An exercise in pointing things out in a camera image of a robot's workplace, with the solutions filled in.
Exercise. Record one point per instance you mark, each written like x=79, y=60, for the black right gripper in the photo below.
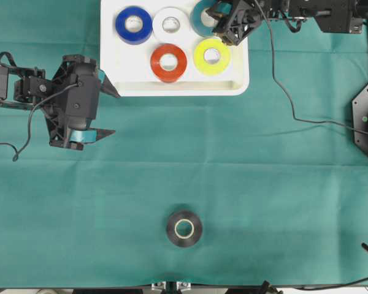
x=235, y=20

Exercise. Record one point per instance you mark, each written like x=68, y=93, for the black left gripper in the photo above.
x=60, y=135

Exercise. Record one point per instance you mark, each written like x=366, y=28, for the green tape roll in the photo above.
x=202, y=23

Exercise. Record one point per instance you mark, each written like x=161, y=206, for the white tape roll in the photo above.
x=171, y=25

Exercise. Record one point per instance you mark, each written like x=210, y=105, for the yellow tape roll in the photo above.
x=211, y=57

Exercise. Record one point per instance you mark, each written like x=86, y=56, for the red tape roll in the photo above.
x=168, y=62

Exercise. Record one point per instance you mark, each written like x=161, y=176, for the blue tape roll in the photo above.
x=133, y=25

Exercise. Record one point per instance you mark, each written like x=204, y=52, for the black tape roll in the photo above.
x=184, y=228

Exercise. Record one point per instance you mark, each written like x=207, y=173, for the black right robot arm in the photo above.
x=331, y=16

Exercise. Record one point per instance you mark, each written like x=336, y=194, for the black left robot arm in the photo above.
x=24, y=88

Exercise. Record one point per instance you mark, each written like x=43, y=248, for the white plastic case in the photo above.
x=128, y=66

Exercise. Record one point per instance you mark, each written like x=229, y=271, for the green table cloth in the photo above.
x=279, y=186

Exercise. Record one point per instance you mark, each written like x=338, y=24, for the metal table clamp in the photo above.
x=171, y=287

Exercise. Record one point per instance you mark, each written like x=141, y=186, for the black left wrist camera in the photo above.
x=79, y=104

